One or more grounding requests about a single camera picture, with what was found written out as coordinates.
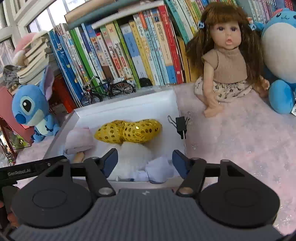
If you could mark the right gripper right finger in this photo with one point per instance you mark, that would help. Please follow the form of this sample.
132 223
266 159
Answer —
226 193

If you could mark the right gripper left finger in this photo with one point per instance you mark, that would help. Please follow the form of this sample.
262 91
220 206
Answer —
64 192

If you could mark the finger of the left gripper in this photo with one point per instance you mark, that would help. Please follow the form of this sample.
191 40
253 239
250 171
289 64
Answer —
10 175

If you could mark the red wooden house model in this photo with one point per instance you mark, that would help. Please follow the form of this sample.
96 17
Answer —
15 136

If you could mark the pale pink plush toy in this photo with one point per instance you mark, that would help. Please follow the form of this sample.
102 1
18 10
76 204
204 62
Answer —
78 140

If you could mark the blue Stitch plush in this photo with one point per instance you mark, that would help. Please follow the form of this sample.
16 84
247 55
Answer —
30 107

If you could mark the black binder clip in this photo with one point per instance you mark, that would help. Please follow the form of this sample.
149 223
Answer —
180 123

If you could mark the white fluffy plush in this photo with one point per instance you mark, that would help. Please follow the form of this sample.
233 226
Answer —
132 157

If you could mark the yellow sequin plush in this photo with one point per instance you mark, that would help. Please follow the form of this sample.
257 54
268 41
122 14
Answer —
120 131

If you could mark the grey cloth bundle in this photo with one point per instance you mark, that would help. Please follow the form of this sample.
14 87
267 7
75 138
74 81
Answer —
11 80

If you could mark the white shallow cardboard box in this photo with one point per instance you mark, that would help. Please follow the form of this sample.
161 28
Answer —
158 104

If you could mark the miniature black bicycle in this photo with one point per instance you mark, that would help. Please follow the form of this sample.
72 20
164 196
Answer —
107 88

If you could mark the pink mushroom plush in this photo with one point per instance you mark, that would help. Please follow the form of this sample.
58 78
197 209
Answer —
19 53

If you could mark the stack of lying books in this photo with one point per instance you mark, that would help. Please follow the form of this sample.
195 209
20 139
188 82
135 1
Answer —
38 55

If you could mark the brown haired baby doll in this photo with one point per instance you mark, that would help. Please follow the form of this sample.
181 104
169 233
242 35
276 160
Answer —
227 52

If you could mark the blue round plush toy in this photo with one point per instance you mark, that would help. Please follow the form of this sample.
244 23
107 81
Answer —
278 42

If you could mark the row of upright books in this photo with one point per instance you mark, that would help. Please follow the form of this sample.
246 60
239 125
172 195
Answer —
149 48

